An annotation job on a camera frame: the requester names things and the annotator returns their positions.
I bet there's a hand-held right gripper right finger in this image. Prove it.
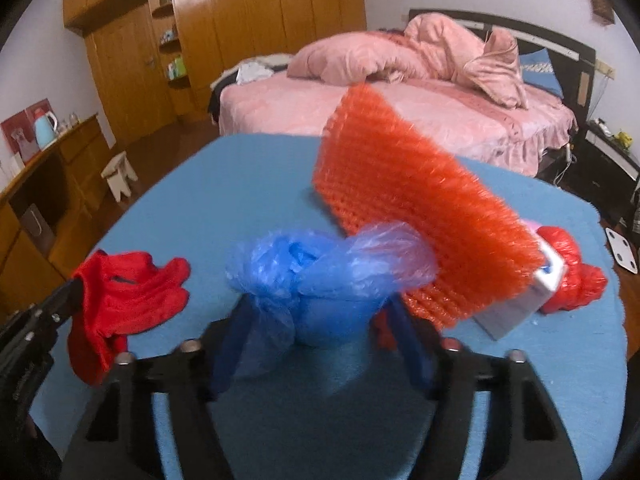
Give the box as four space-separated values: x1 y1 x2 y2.
385 297 583 480

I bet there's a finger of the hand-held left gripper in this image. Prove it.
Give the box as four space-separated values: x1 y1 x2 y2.
29 280 84 335

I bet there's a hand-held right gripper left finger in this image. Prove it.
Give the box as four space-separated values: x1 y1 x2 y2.
60 300 261 480

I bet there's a red cloth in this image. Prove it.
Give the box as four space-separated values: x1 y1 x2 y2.
67 250 192 386

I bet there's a blue plastic bag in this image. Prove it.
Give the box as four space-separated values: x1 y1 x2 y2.
225 222 438 381

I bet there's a paper bag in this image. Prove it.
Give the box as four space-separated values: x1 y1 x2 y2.
20 205 56 256

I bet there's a small white box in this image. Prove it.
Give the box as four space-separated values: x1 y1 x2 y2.
472 252 568 341

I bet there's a wooden sideboard cabinet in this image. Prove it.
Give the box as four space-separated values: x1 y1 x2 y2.
0 112 121 321

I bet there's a small wooden stool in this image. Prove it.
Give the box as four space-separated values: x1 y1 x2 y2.
101 151 138 203

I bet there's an orange bubble wrap sheet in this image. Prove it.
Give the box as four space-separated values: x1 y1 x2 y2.
312 82 548 333

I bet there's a blue tablecloth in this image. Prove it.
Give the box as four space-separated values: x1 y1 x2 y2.
30 132 628 480

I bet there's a red plastic bag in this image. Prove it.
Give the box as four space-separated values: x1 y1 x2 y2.
535 226 608 316

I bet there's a red picture board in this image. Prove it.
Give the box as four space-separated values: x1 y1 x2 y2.
0 100 51 163

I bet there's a light blue kettle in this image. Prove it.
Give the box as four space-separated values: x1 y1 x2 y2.
34 107 58 150

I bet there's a white bathroom scale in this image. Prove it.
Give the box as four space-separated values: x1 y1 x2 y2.
605 227 640 275

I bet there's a bed with pink sheet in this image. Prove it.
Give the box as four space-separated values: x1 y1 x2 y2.
207 8 598 181

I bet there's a dark nightstand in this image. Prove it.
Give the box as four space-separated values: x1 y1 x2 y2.
575 119 640 221

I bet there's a pink duvet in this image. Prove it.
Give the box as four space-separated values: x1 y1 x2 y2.
286 12 530 109

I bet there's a pile of clothes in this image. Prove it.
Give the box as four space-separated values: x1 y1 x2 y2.
210 52 296 96

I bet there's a blue pillow with white band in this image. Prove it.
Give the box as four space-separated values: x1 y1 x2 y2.
517 49 565 98

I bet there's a dark wooden headboard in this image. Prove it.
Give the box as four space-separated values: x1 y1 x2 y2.
409 8 598 121

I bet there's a wooden wardrobe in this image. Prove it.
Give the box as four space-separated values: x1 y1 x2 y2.
62 0 368 146

